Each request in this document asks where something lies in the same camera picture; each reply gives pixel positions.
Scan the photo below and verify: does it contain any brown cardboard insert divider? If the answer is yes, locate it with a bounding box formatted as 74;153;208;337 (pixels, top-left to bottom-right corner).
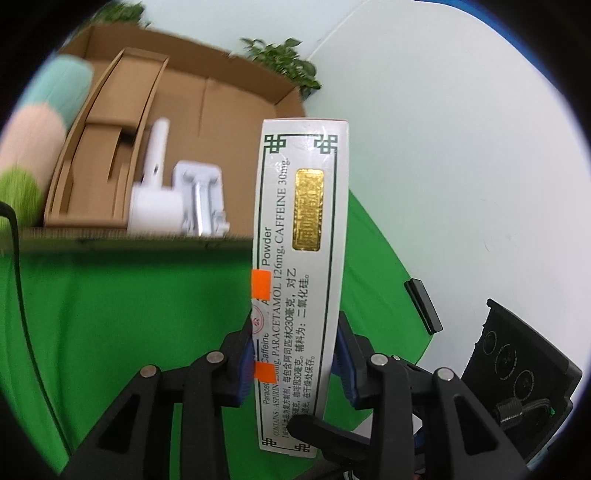
44;48;168;229

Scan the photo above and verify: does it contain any left potted green plant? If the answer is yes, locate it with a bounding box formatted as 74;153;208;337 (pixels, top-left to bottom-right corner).
90;1;150;28

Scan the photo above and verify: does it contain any black cable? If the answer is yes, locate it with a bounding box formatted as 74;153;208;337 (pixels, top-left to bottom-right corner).
0;201;73;455

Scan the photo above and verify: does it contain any white handheld fan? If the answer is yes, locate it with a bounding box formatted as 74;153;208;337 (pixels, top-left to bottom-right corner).
127;117;183;235

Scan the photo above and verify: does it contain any large cardboard box tray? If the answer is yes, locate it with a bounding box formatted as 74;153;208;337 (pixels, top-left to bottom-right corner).
19;24;304;252

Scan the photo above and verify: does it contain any right potted green plant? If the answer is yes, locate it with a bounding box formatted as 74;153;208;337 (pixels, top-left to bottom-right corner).
240;38;322;100

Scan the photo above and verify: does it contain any white green medicine box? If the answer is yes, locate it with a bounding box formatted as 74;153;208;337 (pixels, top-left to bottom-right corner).
250;118;349;458

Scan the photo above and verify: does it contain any green table cloth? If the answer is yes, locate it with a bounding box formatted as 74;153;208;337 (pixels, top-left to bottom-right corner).
1;193;431;479

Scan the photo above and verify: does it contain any pastel plush toy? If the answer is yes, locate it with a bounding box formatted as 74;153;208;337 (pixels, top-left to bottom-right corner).
1;55;94;227

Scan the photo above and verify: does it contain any white folding phone stand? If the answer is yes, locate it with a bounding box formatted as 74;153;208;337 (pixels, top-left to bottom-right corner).
172;161;229;238

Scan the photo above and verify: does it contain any potted green plant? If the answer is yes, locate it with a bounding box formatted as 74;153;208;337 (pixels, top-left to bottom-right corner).
240;38;322;100
90;1;150;28

